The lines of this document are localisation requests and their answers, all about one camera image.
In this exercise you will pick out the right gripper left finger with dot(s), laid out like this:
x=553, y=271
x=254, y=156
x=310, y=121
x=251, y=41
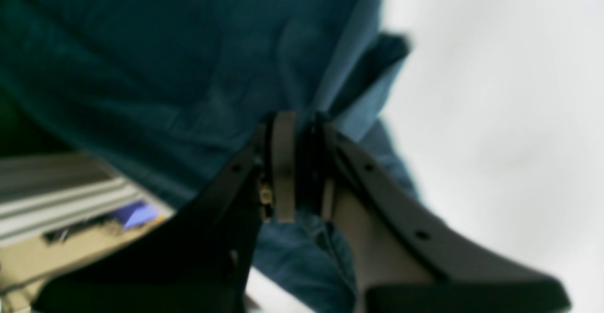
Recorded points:
x=199, y=260

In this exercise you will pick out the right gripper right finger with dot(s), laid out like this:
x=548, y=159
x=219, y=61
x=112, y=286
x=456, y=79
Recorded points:
x=405, y=259

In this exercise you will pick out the dark blue t-shirt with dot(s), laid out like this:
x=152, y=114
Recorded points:
x=168, y=91

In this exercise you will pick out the aluminium frame rail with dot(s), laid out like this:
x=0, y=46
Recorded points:
x=42, y=193

